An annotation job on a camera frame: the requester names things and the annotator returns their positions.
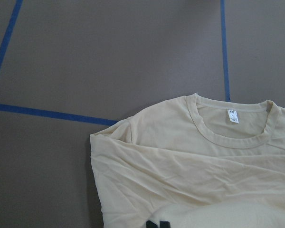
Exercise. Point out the beige long-sleeve printed shirt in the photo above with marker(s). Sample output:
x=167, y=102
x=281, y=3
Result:
x=195, y=162

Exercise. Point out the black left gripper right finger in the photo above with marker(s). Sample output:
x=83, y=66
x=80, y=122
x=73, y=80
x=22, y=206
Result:
x=165, y=224

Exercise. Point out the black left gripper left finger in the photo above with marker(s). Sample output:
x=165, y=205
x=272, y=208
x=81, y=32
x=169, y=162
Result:
x=150, y=224

